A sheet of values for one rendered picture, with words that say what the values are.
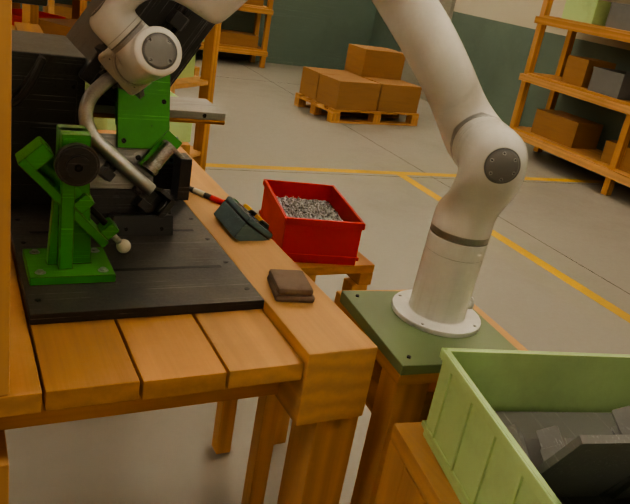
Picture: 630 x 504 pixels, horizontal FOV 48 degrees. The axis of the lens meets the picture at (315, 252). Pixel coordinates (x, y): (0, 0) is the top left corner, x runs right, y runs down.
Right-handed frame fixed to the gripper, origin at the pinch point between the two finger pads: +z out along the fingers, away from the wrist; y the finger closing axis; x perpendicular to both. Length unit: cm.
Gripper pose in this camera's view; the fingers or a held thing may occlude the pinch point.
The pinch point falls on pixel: (113, 74)
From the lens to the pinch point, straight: 157.5
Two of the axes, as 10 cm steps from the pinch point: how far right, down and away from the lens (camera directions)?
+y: -5.9, -7.0, -4.1
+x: -6.4, 7.1, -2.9
